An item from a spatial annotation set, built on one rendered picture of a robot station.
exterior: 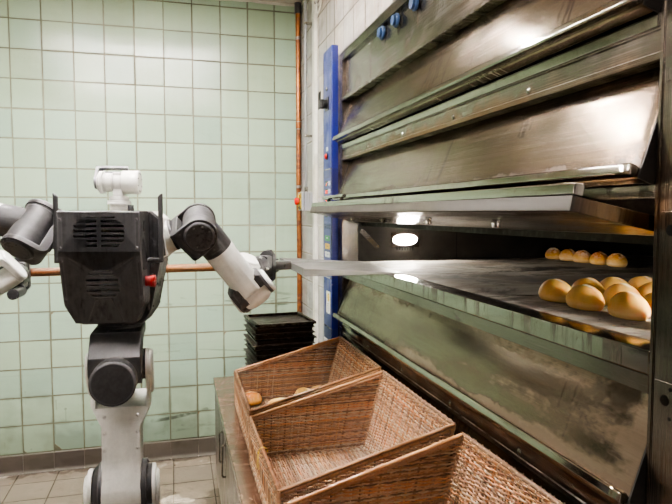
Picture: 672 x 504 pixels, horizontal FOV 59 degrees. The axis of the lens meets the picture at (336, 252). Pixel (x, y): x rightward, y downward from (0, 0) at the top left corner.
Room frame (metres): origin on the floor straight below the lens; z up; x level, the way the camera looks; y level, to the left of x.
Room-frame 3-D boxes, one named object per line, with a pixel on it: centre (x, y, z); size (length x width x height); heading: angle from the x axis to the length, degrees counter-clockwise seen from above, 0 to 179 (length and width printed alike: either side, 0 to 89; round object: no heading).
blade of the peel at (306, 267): (2.34, 0.00, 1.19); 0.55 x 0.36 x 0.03; 14
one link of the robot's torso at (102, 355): (1.58, 0.59, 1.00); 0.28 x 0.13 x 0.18; 14
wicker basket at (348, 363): (2.29, 0.14, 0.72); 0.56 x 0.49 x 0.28; 15
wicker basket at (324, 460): (1.71, -0.01, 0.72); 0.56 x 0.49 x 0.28; 15
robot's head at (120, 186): (1.68, 0.60, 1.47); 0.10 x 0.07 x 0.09; 96
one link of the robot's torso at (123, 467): (1.65, 0.61, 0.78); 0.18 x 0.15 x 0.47; 104
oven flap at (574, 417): (1.80, -0.27, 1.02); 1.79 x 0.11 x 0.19; 15
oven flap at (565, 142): (1.80, -0.27, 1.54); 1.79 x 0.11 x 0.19; 15
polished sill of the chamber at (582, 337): (1.80, -0.29, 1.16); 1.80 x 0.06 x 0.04; 15
